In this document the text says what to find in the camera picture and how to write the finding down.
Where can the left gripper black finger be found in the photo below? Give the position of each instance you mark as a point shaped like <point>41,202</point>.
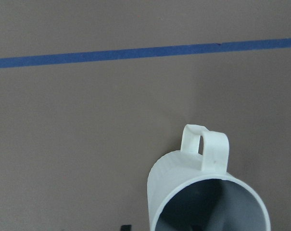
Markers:
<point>125,227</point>

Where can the white mug with handle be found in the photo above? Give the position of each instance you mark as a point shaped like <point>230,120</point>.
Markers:
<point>191,190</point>

